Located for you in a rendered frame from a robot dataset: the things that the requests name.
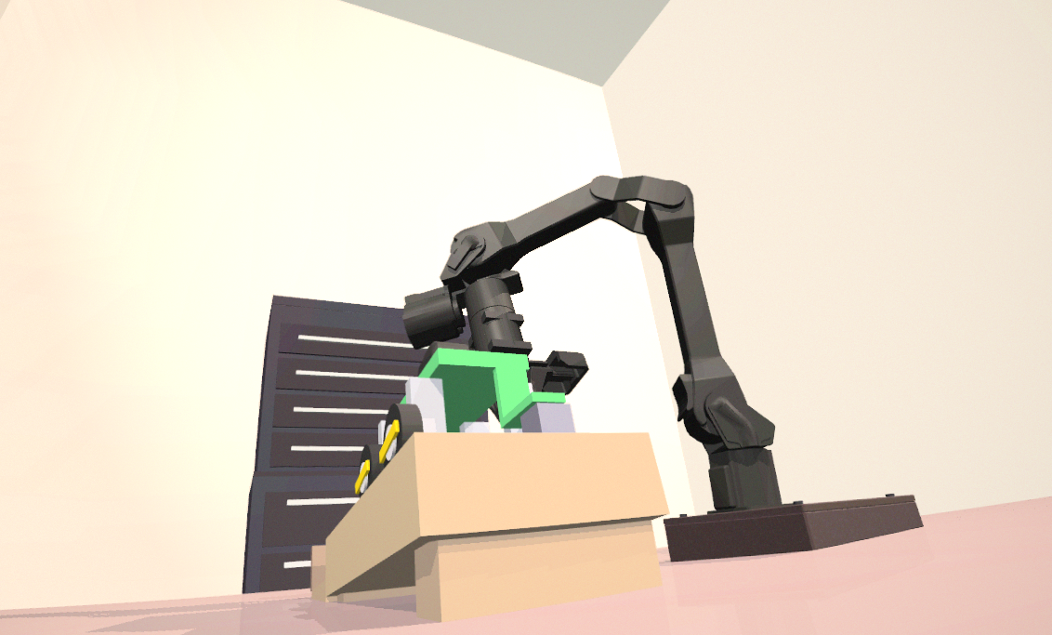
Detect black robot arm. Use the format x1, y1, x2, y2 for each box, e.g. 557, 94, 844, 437
402, 175, 794, 514

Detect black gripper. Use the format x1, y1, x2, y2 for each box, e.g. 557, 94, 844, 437
418, 306, 589, 396

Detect tan wooden ramp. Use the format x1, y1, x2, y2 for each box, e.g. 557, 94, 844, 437
310, 403, 670, 622

